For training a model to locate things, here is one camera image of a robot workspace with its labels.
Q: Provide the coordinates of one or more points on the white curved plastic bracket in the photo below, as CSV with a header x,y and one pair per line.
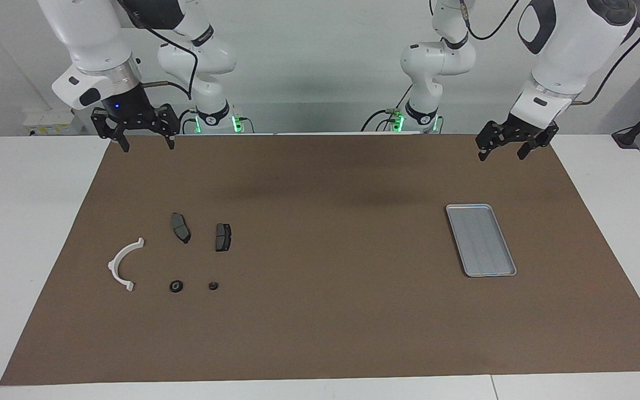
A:
x,y
112,266

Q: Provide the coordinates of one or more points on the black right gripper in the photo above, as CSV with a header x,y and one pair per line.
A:
x,y
128,108

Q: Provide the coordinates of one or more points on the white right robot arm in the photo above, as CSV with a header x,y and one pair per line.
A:
x,y
86,33

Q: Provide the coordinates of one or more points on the silver metal tray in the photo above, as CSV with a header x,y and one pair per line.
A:
x,y
481,244

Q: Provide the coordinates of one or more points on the short dark grey brake pad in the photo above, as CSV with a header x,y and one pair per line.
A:
x,y
223,238

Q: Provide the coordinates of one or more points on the white power box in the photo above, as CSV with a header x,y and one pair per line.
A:
x,y
53,122

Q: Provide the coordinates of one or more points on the long dark grey brake pad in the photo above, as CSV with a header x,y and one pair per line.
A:
x,y
180,226

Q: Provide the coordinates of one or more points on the brown table mat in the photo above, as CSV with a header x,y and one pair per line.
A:
x,y
320,305

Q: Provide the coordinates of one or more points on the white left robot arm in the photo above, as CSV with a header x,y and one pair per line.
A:
x,y
570,44

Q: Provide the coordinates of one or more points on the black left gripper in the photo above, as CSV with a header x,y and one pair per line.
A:
x,y
523,130

